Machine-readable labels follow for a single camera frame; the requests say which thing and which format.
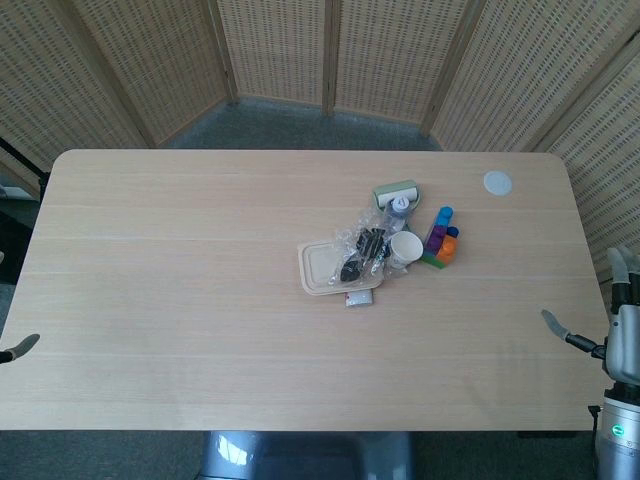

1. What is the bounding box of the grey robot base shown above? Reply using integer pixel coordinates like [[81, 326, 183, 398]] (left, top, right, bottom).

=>
[[198, 430, 414, 480]]

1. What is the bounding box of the clear bag with black cutlery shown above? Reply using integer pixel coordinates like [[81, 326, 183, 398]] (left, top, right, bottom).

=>
[[328, 208, 392, 289]]

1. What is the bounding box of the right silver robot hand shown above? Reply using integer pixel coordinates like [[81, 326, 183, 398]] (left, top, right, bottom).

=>
[[541, 246, 640, 387]]

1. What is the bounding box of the white paper cup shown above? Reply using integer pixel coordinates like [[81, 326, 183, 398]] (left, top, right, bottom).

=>
[[388, 230, 425, 272]]

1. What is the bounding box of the colourful building block stack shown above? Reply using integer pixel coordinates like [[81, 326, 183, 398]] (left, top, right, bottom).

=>
[[420, 205, 461, 272]]

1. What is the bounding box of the black tripod stand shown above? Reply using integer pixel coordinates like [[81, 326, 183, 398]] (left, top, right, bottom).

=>
[[0, 136, 50, 199]]

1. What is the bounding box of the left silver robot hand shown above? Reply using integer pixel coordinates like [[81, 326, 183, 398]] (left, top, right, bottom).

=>
[[0, 333, 42, 366]]

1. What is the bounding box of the beige rectangular tray lid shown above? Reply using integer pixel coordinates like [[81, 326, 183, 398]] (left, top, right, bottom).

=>
[[297, 238, 386, 298]]

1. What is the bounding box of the clear bottle with grey cap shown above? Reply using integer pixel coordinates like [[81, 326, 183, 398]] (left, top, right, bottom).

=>
[[383, 196, 413, 237]]

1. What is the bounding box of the white round grommet cover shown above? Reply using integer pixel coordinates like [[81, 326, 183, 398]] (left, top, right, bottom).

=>
[[482, 170, 515, 196]]

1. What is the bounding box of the bamboo folding screen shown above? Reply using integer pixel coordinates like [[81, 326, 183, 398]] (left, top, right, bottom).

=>
[[0, 0, 640, 281]]

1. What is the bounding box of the green white lint roller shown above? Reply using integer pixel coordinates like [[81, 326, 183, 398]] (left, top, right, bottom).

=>
[[371, 178, 426, 212]]

